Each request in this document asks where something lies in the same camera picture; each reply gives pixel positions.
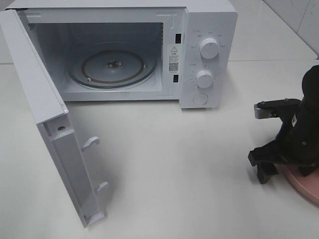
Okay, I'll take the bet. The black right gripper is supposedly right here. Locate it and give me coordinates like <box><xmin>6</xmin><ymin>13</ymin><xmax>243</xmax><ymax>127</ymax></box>
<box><xmin>248</xmin><ymin>100</ymin><xmax>319</xmax><ymax>184</ymax></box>

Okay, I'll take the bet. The pink round plate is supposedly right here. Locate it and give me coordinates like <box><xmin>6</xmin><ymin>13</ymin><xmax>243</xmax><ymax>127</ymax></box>
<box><xmin>277</xmin><ymin>165</ymin><xmax>319</xmax><ymax>206</ymax></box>

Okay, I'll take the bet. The round white door button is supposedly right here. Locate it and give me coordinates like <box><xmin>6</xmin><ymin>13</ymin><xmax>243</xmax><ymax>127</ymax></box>
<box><xmin>193</xmin><ymin>93</ymin><xmax>208</xmax><ymax>106</ymax></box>

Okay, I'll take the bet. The white microwave door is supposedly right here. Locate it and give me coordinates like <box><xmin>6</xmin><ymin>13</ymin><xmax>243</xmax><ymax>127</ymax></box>
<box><xmin>0</xmin><ymin>9</ymin><xmax>108</xmax><ymax>227</ymax></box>

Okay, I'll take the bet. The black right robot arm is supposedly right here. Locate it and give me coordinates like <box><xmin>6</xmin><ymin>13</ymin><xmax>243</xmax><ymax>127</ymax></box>
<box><xmin>248</xmin><ymin>65</ymin><xmax>319</xmax><ymax>184</ymax></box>

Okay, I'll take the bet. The lower white timer knob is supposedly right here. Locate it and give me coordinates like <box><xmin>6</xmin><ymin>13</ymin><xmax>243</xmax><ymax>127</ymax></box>
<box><xmin>195</xmin><ymin>70</ymin><xmax>214</xmax><ymax>89</ymax></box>

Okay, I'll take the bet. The upper white control knob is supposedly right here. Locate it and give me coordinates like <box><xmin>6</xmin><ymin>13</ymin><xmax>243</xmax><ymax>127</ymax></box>
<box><xmin>199</xmin><ymin>37</ymin><xmax>220</xmax><ymax>59</ymax></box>

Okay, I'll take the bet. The white microwave oven body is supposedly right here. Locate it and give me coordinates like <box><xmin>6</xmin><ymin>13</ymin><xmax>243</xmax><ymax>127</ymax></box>
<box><xmin>5</xmin><ymin>0</ymin><xmax>238</xmax><ymax>109</ymax></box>

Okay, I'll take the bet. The glass microwave turntable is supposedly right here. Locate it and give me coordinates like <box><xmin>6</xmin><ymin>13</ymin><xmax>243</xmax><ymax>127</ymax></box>
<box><xmin>66</xmin><ymin>42</ymin><xmax>159</xmax><ymax>89</ymax></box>

